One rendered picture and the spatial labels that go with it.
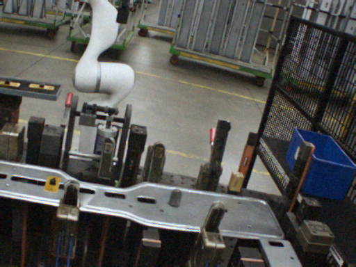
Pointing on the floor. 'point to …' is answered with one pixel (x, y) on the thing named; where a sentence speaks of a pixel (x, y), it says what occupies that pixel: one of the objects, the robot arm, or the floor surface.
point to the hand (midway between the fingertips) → (122, 18)
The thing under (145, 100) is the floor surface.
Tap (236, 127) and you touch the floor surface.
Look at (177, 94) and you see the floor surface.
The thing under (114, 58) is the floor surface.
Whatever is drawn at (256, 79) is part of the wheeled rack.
